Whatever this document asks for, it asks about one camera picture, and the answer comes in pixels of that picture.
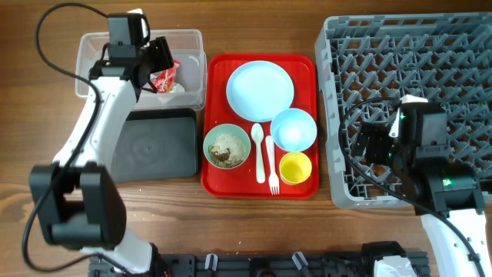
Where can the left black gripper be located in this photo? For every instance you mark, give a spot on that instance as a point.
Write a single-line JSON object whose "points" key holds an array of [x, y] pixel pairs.
{"points": [[162, 50]]}

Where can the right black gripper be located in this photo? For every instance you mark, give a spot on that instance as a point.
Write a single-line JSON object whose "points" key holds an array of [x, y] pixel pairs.
{"points": [[370, 133]]}

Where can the red snack wrapper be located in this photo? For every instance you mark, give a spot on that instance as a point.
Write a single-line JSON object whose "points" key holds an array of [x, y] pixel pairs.
{"points": [[165, 81]]}

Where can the white tissue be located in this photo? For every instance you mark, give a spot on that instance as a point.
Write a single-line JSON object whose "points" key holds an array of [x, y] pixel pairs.
{"points": [[177, 88]]}

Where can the yellow plastic cup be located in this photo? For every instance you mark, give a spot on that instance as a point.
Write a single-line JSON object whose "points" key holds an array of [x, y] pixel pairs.
{"points": [[295, 168]]}

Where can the green bowl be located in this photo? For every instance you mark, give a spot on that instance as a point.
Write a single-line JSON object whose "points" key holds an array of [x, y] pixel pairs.
{"points": [[226, 129]]}

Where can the rice and food scraps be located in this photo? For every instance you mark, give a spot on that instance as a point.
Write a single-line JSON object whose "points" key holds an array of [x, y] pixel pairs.
{"points": [[227, 151]]}

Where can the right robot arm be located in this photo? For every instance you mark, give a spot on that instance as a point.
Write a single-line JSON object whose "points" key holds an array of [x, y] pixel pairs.
{"points": [[446, 195]]}

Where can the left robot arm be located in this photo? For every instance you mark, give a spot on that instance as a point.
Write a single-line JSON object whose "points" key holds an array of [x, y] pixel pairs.
{"points": [[76, 201]]}

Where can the grey dishwasher rack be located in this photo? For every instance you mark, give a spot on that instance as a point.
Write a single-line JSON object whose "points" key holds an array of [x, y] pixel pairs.
{"points": [[362, 59]]}

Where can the clear plastic bin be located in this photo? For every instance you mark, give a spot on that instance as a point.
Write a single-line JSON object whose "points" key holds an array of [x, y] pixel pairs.
{"points": [[186, 47]]}

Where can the light blue bowl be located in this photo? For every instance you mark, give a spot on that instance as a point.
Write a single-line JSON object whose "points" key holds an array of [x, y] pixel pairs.
{"points": [[293, 130]]}

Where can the black rectangular tray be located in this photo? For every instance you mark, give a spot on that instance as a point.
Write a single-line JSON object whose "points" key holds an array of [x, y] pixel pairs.
{"points": [[155, 145]]}

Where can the light blue plate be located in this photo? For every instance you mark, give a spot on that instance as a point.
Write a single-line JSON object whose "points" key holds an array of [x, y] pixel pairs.
{"points": [[257, 91]]}

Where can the white plastic fork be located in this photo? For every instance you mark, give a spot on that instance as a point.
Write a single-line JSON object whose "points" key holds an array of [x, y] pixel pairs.
{"points": [[273, 180]]}

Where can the white plastic spoon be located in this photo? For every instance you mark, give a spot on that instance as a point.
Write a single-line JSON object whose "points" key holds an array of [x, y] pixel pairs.
{"points": [[257, 135]]}

